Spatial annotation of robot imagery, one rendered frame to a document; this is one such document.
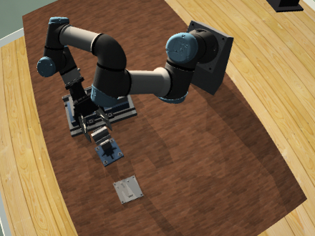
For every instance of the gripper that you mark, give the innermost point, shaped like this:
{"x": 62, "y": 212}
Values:
{"x": 86, "y": 106}

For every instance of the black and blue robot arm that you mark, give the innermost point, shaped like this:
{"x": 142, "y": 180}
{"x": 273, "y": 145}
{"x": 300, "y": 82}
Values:
{"x": 112, "y": 80}

